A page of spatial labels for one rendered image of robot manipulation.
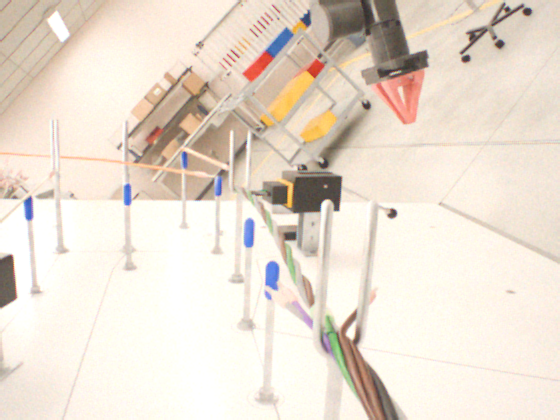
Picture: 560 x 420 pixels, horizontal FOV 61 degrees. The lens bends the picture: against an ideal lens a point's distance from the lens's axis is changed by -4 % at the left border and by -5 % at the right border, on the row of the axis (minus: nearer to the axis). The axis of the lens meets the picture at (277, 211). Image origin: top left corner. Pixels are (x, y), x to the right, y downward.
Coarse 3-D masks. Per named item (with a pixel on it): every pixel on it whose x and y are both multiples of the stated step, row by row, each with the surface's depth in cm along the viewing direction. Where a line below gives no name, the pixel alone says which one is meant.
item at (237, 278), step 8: (232, 136) 43; (248, 136) 44; (232, 144) 44; (248, 144) 44; (232, 152) 44; (248, 152) 44; (232, 160) 44; (248, 160) 45; (232, 168) 44; (248, 168) 45; (232, 176) 44; (248, 176) 45; (232, 184) 45; (248, 184) 45; (232, 192) 45; (240, 200) 45; (240, 208) 45; (240, 216) 45; (240, 224) 46; (240, 232) 46; (240, 240) 46; (240, 248) 46; (240, 256) 46; (240, 264) 47; (240, 272) 47; (232, 280) 47; (240, 280) 47
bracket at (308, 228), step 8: (304, 216) 55; (312, 216) 55; (320, 216) 56; (304, 224) 55; (312, 224) 57; (304, 232) 56; (312, 232) 56; (304, 240) 56; (312, 240) 56; (296, 248) 57; (304, 248) 56; (312, 248) 56
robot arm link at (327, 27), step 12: (312, 0) 69; (324, 0) 68; (336, 0) 68; (348, 0) 68; (312, 12) 71; (324, 12) 67; (336, 12) 67; (348, 12) 68; (360, 12) 68; (312, 24) 72; (324, 24) 69; (336, 24) 68; (348, 24) 69; (360, 24) 69; (324, 36) 70; (336, 36) 69; (348, 36) 72
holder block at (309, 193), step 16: (288, 176) 54; (304, 176) 53; (320, 176) 53; (336, 176) 54; (304, 192) 53; (320, 192) 54; (336, 192) 54; (288, 208) 55; (304, 208) 54; (320, 208) 54; (336, 208) 55
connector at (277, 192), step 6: (264, 186) 54; (270, 186) 53; (276, 186) 52; (282, 186) 53; (288, 186) 53; (270, 192) 53; (276, 192) 53; (282, 192) 53; (288, 192) 53; (264, 198) 55; (270, 198) 53; (276, 198) 53; (282, 198) 53; (270, 204) 53; (276, 204) 53; (282, 204) 53
